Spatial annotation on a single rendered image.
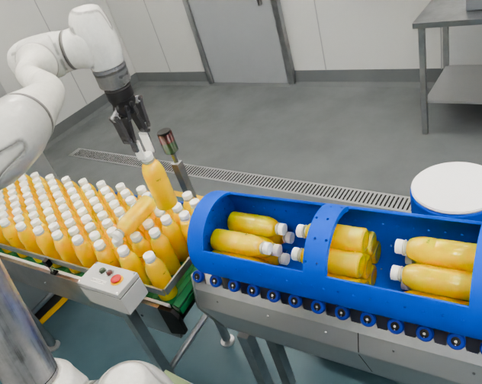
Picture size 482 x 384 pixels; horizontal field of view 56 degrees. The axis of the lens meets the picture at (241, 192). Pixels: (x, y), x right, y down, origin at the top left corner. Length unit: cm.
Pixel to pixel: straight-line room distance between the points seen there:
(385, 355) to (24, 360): 93
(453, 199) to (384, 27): 318
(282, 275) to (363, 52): 370
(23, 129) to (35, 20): 534
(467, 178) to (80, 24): 127
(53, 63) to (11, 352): 68
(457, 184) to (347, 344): 64
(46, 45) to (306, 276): 89
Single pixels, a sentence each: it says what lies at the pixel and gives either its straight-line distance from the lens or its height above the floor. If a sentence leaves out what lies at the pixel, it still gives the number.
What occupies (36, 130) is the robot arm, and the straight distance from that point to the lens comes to 79.
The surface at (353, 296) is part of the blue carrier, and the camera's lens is 123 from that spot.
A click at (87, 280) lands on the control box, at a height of 110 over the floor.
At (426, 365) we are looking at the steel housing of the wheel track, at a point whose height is 86.
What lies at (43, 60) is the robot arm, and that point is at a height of 180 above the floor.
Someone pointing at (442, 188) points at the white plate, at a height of 104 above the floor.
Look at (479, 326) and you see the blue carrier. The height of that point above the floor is 109.
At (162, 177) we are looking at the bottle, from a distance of 142.
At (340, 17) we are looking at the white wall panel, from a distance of 474.
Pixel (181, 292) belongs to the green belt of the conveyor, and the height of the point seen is 90.
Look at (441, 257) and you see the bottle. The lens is 122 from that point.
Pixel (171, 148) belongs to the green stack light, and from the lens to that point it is 196.
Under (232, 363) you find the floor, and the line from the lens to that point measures 256.
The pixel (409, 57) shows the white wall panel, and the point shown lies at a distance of 466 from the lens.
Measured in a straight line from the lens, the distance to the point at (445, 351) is 135.
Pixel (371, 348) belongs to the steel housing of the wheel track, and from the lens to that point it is 142.
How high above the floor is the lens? 204
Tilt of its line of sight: 34 degrees down
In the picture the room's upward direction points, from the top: 19 degrees counter-clockwise
